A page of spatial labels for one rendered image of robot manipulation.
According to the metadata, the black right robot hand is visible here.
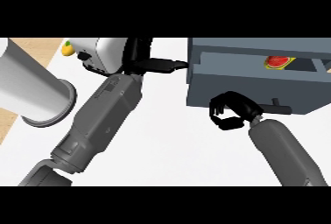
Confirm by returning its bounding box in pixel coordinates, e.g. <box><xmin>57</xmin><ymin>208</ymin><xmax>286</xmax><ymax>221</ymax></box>
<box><xmin>208</xmin><ymin>90</ymin><xmax>264</xmax><ymax>131</ymax></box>

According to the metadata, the grey-blue drawer front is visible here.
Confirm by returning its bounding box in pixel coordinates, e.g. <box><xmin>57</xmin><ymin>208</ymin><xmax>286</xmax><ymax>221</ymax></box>
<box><xmin>184</xmin><ymin>64</ymin><xmax>331</xmax><ymax>116</ymax></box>

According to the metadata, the white cylindrical cup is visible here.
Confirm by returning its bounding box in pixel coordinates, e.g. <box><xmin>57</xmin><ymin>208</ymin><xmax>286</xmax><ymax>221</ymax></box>
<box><xmin>0</xmin><ymin>38</ymin><xmax>78</xmax><ymax>129</ymax></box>

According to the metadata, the red disc with yellow rim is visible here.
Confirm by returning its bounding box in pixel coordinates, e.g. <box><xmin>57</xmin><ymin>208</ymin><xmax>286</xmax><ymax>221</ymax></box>
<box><xmin>262</xmin><ymin>55</ymin><xmax>296</xmax><ymax>71</ymax></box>

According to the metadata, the grey-blue cabinet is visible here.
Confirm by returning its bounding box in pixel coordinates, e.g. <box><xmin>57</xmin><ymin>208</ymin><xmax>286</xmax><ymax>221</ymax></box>
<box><xmin>186</xmin><ymin>37</ymin><xmax>331</xmax><ymax>83</ymax></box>

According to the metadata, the white rounded appliance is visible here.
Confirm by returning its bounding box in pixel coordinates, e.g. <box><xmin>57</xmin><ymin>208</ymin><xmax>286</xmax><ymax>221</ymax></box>
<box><xmin>67</xmin><ymin>37</ymin><xmax>129</xmax><ymax>75</ymax></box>

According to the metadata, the yellow fruit with green stem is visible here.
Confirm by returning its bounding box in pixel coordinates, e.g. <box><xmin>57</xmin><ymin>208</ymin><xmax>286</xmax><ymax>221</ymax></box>
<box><xmin>60</xmin><ymin>40</ymin><xmax>78</xmax><ymax>57</ymax></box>

